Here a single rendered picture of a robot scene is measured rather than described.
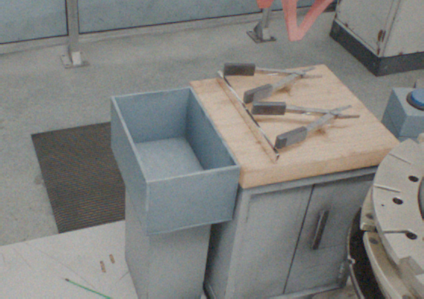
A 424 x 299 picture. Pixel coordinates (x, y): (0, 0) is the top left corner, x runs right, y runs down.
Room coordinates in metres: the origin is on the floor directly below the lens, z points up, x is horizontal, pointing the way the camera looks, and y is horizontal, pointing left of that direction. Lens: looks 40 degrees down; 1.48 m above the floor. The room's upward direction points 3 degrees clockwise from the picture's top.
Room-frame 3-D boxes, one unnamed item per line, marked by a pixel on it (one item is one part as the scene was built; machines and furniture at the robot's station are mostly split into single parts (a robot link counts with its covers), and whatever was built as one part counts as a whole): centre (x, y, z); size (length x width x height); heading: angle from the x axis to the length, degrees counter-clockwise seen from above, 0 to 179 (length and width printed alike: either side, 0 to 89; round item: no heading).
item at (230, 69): (0.67, -0.09, 1.09); 0.04 x 0.01 x 0.02; 94
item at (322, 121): (0.56, -0.18, 1.09); 0.06 x 0.01 x 0.01; 134
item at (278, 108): (0.58, -0.12, 1.09); 0.04 x 0.01 x 0.02; 94
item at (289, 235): (0.61, -0.16, 0.91); 0.19 x 0.19 x 0.26; 19
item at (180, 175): (0.56, -0.01, 0.92); 0.17 x 0.11 x 0.28; 19
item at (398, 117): (0.70, -0.36, 0.91); 0.07 x 0.07 x 0.25; 1
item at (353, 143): (0.61, -0.16, 1.05); 0.20 x 0.19 x 0.02; 109
